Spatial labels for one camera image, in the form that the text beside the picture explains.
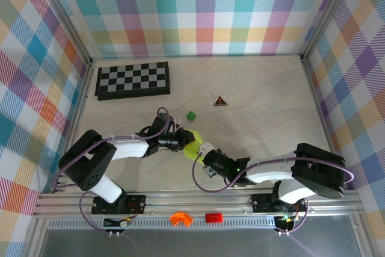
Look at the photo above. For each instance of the small green cube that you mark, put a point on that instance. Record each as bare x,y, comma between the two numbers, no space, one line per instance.
191,115

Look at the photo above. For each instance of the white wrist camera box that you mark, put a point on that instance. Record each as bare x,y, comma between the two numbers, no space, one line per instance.
178,120
205,148

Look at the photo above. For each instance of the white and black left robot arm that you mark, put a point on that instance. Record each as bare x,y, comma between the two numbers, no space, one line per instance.
87,160

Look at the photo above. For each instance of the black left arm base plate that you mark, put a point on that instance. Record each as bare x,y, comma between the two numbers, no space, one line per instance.
136,204

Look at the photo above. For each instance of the red and black triangle piece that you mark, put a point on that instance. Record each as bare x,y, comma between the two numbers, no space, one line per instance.
220,101

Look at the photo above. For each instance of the aluminium mounting rail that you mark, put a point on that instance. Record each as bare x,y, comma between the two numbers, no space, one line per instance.
195,203

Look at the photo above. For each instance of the orange curved plastic piece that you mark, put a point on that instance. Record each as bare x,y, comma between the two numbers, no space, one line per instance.
180,218

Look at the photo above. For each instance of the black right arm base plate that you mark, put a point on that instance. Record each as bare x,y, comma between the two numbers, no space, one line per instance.
261,203

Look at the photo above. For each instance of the red plastic block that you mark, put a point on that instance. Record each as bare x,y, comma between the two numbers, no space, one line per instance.
214,218

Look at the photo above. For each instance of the small circuit board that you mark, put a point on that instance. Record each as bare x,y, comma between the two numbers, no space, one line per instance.
120,223
285,218

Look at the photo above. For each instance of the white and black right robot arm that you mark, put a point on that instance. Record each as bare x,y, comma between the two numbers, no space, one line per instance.
316,166

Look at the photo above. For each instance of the shiny metal sheet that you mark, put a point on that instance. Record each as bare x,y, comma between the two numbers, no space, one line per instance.
195,243

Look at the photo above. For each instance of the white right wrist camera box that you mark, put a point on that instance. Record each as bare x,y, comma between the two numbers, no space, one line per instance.
205,148

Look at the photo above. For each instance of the aluminium side rail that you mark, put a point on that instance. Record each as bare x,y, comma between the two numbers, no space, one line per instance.
76,118
320,118

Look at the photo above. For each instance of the lime green paper sheet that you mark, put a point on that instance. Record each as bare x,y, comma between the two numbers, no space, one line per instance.
192,151

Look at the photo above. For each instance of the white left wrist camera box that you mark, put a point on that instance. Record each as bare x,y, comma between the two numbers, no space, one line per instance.
178,120

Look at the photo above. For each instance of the aluminium frame post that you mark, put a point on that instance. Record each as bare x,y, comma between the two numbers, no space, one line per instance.
328,16
60,19

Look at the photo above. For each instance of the black and grey chessboard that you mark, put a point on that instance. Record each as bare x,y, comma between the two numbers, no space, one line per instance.
132,79

